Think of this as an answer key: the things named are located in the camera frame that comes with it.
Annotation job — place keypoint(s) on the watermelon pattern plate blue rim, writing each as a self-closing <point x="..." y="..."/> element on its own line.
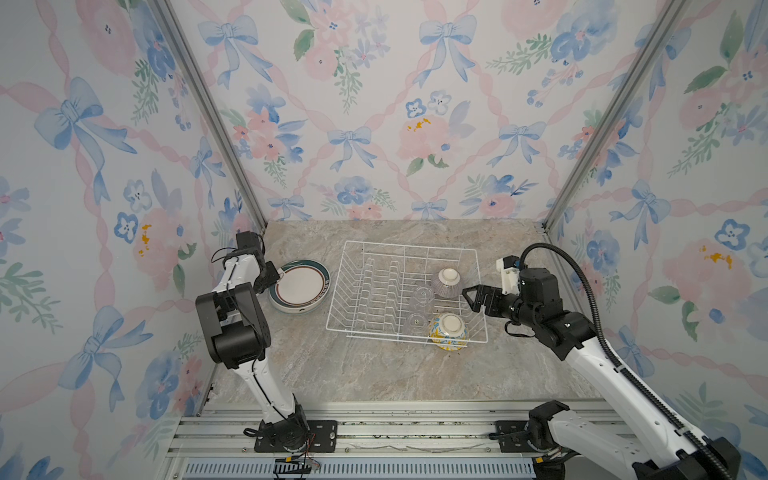
<point x="295" y="309"/>

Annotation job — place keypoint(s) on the clear faceted glass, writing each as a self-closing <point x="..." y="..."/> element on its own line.
<point x="417" y="324"/>
<point x="422" y="299"/>

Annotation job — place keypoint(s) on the white wire dish rack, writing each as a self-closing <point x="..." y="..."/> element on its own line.
<point x="375" y="281"/>

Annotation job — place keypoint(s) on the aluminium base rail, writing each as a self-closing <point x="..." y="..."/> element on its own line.
<point x="374" y="440"/>

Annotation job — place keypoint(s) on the purple striped bowl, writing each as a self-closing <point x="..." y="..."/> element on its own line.
<point x="447" y="283"/>

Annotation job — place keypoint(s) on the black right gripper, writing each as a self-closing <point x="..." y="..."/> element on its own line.
<point x="494" y="293"/>

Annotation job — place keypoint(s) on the clear faceted glass front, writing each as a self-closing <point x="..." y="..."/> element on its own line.
<point x="417" y="324"/>

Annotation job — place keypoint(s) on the blue yellow patterned bowl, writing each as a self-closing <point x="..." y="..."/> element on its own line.
<point x="448" y="332"/>

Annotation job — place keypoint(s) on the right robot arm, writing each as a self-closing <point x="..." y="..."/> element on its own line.
<point x="665" y="446"/>

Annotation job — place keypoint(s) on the clear faceted glass middle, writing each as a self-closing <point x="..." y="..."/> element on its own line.
<point x="422" y="299"/>

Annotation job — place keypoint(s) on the aluminium corner post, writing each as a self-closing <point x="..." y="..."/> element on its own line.
<point x="180" y="48"/>
<point x="670" y="16"/>

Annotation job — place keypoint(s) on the left aluminium corner post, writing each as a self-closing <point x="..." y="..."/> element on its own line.
<point x="180" y="48"/>

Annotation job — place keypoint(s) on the white plate dark underside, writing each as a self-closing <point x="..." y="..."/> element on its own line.
<point x="302" y="281"/>

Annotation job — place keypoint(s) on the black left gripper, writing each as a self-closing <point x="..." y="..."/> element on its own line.
<point x="273" y="275"/>

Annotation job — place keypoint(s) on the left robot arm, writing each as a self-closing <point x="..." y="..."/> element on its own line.
<point x="237" y="335"/>

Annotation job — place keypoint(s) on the right aluminium corner post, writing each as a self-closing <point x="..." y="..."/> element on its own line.
<point x="670" y="16"/>

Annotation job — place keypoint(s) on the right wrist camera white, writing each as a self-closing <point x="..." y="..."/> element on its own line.
<point x="509" y="270"/>

